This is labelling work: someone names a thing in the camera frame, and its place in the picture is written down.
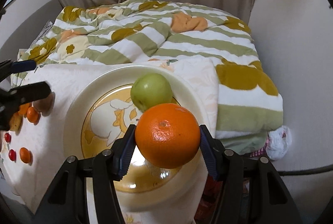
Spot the red cherry tomato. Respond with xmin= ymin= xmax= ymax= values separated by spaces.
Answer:
xmin=4 ymin=133 xmax=11 ymax=143
xmin=9 ymin=149 xmax=16 ymax=162

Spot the small mandarin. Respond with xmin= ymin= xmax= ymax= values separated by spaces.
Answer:
xmin=26 ymin=106 xmax=40 ymax=124
xmin=19 ymin=147 xmax=32 ymax=164

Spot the brown kiwi with sticker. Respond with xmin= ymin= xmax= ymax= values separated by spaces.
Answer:
xmin=33 ymin=93 xmax=54 ymax=113

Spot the cream cartoon plate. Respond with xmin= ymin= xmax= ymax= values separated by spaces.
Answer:
xmin=63 ymin=65 xmax=209 ymax=211

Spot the large orange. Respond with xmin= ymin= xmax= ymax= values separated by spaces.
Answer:
xmin=135 ymin=103 xmax=200 ymax=169
xmin=18 ymin=103 xmax=31 ymax=116

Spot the green apple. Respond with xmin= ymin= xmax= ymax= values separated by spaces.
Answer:
xmin=130 ymin=73 xmax=173 ymax=112

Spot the large russet apple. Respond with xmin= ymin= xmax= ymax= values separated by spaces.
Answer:
xmin=9 ymin=112 xmax=22 ymax=132

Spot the grey sofa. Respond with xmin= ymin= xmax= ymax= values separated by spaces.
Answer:
xmin=1 ymin=0 xmax=62 ymax=61

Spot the floral white tablecloth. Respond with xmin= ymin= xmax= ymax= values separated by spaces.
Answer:
xmin=1 ymin=58 xmax=218 ymax=223

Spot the white plastic bag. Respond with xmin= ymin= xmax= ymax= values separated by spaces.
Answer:
xmin=250 ymin=126 xmax=292 ymax=161

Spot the striped floral blanket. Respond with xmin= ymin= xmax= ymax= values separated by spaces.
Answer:
xmin=18 ymin=0 xmax=283 ymax=155

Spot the black cable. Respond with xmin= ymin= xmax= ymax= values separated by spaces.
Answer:
xmin=276 ymin=164 xmax=333 ymax=177

